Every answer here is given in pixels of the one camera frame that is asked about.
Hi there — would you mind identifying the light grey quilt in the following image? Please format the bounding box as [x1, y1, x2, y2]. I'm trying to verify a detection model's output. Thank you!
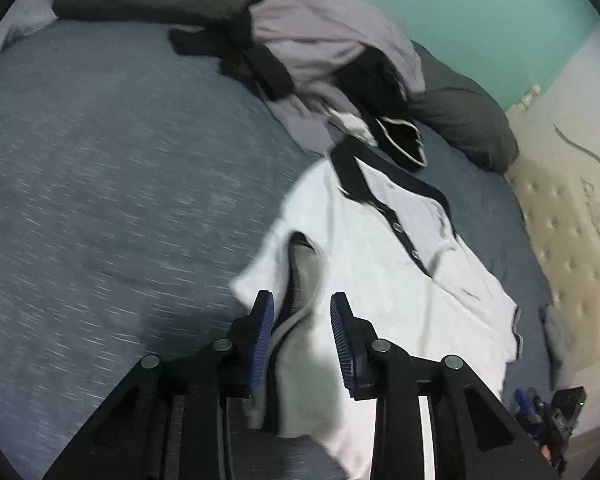
[0, 0, 62, 67]

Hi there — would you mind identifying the white polo shirt black trim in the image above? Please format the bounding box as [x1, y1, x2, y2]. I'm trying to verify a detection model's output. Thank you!
[230, 135, 524, 480]

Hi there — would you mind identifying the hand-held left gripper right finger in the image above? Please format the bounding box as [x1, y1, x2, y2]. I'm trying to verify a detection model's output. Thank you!
[329, 292, 556, 480]

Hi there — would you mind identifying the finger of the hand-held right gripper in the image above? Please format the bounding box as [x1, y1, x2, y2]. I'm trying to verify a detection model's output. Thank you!
[514, 388, 544, 424]

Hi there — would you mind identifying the black garment white piping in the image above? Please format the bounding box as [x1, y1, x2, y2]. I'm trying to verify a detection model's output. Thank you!
[169, 10, 429, 171]

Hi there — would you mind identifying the small grey cloth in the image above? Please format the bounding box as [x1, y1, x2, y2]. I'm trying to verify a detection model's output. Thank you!
[539, 304, 577, 392]

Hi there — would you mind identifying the bed with blue sheet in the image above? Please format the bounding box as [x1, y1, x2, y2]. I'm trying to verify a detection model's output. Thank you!
[0, 20, 561, 480]

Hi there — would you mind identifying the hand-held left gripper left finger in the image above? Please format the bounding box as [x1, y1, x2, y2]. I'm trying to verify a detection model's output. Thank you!
[42, 290, 276, 480]

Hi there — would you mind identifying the cream tufted headboard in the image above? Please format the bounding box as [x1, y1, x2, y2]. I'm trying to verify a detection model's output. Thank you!
[502, 84, 600, 378]

